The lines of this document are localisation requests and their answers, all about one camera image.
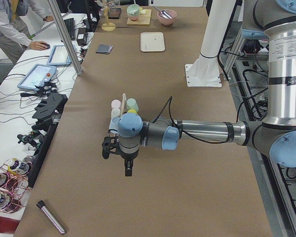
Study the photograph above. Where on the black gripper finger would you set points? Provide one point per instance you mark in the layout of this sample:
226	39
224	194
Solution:
130	166
126	168

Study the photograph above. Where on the blue teach pendant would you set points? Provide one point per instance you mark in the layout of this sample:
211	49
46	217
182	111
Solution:
59	56
37	76

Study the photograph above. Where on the blue plastic cup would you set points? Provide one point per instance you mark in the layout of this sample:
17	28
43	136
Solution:
114	123

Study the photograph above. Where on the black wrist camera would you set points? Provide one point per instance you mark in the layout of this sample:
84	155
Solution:
110	146

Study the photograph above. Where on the black tool stand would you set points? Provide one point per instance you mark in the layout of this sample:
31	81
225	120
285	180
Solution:
47	114

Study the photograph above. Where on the person's hand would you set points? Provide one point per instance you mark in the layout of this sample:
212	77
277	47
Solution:
37	45

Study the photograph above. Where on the pink bowl with ice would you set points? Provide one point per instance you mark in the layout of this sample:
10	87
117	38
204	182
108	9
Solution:
165	20

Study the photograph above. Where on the green plastic cup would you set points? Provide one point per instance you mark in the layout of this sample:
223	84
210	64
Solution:
131	104

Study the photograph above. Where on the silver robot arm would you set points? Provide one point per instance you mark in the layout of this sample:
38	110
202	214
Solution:
274	136

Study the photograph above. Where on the wooden mug tree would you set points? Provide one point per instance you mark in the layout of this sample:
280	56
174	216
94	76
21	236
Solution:
107	26

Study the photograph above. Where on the bamboo cutting board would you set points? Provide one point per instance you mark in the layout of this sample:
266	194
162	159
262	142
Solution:
143	20

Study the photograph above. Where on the stacked green bowls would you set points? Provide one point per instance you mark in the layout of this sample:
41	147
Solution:
133	12

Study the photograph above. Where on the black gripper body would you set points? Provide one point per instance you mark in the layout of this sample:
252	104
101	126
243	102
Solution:
129	157

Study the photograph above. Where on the aluminium frame post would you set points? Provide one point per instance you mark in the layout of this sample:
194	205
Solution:
53	6

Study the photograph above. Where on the grey folded cloth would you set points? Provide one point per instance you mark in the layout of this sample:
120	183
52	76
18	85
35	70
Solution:
104	49

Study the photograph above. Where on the metal tube black cap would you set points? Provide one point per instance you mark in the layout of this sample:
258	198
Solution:
42	206

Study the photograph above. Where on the yellow plastic cup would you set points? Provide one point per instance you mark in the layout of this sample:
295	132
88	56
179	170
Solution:
132	111

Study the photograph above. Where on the cream white plastic cup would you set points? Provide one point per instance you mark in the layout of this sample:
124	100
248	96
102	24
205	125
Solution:
115	112

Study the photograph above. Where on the white wire cup rack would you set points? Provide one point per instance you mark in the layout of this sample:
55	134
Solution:
123	109

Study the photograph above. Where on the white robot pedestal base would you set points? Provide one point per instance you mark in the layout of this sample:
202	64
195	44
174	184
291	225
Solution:
204	72

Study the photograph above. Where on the person in white shirt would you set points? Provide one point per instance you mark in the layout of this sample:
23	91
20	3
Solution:
14	33

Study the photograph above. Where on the blue teach pendant near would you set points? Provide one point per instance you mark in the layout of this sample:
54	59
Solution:
37	76

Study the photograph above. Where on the pink plastic cup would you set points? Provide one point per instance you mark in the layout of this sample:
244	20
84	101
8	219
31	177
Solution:
116	104

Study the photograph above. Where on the metal scoop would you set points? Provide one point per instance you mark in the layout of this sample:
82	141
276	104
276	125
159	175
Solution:
163	13

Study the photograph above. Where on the cream rabbit tray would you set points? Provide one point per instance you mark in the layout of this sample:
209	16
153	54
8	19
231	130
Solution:
152	42

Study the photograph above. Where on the black keyboard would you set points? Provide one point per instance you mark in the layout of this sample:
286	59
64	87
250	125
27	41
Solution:
70	26

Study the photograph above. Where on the blue teach pendant far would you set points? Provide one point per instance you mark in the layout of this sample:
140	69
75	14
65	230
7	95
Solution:
59	56

